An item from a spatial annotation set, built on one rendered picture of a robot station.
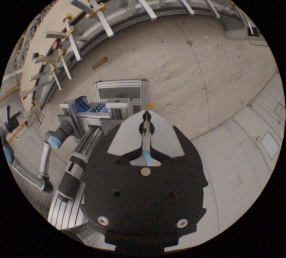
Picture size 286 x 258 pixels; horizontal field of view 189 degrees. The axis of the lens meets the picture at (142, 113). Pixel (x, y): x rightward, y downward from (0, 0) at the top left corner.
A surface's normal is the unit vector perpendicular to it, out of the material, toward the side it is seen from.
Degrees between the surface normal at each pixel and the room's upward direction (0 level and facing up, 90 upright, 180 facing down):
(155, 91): 0
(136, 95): 0
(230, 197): 90
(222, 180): 90
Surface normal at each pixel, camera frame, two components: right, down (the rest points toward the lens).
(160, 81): -0.05, 0.51
